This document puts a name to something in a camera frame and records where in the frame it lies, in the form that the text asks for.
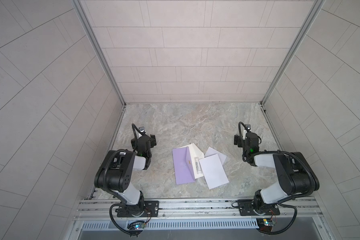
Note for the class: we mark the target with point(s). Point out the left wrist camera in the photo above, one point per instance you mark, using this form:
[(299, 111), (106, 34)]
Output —
[(142, 130)]

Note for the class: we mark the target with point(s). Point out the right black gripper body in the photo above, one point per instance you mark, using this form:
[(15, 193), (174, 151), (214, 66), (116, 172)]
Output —
[(249, 141)]

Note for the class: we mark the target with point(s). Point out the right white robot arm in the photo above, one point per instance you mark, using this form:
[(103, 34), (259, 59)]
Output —
[(295, 178)]

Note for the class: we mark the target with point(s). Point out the left circuit board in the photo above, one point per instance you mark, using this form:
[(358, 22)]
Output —
[(137, 226)]

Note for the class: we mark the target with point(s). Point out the circuit board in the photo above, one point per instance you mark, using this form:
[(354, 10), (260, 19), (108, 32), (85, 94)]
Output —
[(266, 225), (137, 226)]

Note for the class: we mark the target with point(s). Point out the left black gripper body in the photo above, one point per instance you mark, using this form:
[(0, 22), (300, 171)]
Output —
[(144, 141)]

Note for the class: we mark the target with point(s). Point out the purple envelope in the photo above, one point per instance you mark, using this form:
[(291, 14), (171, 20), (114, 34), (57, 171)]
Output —
[(184, 172)]

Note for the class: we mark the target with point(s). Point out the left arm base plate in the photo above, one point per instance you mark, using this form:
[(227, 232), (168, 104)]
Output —
[(141, 210)]

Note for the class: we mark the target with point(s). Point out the white glue stick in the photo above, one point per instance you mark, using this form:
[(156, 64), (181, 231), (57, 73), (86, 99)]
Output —
[(198, 168)]

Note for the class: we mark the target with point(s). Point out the white paper sheet underneath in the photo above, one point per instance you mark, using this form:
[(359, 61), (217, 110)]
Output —
[(210, 152)]

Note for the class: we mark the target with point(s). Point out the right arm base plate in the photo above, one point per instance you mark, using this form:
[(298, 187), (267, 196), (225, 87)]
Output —
[(253, 208)]

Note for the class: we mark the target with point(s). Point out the white letter paper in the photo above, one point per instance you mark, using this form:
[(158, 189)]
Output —
[(213, 171)]

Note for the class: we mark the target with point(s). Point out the cream envelope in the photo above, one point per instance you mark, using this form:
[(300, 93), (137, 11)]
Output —
[(193, 157)]

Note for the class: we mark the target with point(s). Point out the right circuit board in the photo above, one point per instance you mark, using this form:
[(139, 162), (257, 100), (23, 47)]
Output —
[(266, 225)]

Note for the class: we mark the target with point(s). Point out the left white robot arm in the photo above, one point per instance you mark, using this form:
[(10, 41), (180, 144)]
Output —
[(115, 174)]

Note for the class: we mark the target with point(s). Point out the aluminium rail frame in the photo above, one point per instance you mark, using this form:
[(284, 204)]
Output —
[(198, 214)]

